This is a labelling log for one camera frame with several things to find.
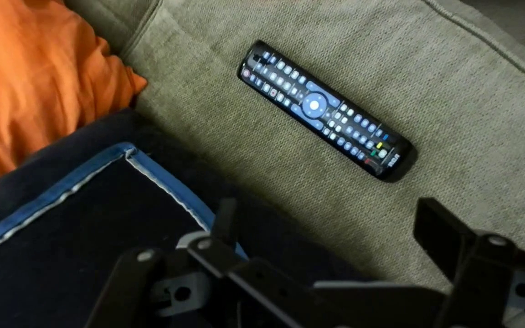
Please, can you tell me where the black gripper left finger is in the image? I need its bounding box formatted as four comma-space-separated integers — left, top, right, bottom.
83, 197, 339, 328

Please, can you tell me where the orange pillow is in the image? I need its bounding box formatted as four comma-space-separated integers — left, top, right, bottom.
0, 0, 151, 188

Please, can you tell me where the black remote with lit buttons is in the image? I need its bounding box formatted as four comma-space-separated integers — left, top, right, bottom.
235, 38, 419, 184

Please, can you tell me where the navy blue pillow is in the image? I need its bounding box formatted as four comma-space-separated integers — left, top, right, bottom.
0, 108, 364, 328

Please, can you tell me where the beige fabric sofa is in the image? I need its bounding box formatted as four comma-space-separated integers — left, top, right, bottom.
62, 0, 525, 301

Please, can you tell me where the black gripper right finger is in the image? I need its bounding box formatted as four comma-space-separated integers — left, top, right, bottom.
412, 195, 525, 328

